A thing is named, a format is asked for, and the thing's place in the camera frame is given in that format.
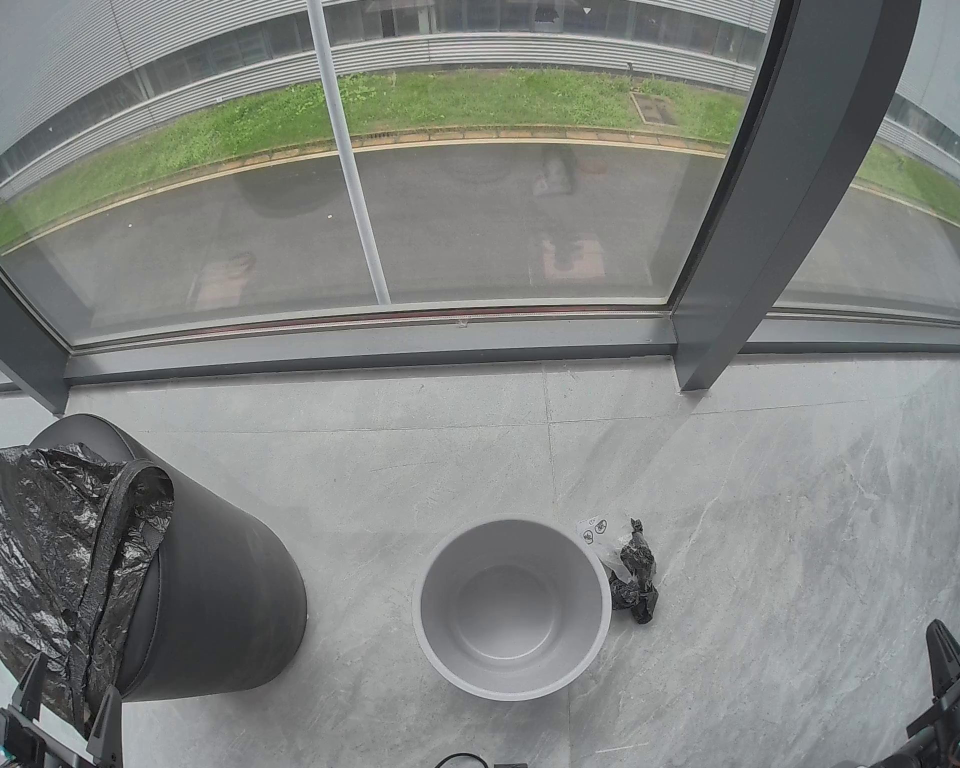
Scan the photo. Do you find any crumpled black plastic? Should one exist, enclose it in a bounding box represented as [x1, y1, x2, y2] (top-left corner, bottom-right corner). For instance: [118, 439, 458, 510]
[606, 517, 660, 627]

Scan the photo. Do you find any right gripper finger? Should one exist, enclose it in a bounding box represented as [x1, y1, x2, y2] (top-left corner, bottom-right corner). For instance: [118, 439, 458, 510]
[927, 619, 960, 706]

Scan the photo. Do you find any white trash bin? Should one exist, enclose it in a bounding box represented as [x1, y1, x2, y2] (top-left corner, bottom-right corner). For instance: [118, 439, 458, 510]
[411, 515, 613, 703]

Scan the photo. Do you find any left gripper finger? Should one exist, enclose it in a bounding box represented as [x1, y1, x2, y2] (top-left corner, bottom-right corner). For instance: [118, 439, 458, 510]
[12, 652, 48, 720]
[84, 685, 125, 768]

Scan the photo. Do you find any black plastic bag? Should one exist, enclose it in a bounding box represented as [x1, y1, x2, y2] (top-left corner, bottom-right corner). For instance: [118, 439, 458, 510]
[0, 442, 176, 733]

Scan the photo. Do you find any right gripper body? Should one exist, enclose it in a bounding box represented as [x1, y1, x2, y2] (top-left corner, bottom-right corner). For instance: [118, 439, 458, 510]
[903, 702, 960, 768]

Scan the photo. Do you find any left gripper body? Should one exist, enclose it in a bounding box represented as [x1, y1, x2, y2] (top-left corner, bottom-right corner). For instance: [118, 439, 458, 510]
[0, 708, 93, 768]

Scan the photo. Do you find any window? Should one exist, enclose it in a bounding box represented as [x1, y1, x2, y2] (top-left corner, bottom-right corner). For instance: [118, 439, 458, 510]
[0, 0, 960, 418]

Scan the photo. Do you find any clear printed wrapper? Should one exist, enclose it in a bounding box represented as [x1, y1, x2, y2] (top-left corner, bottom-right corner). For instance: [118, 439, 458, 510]
[576, 516, 639, 579]

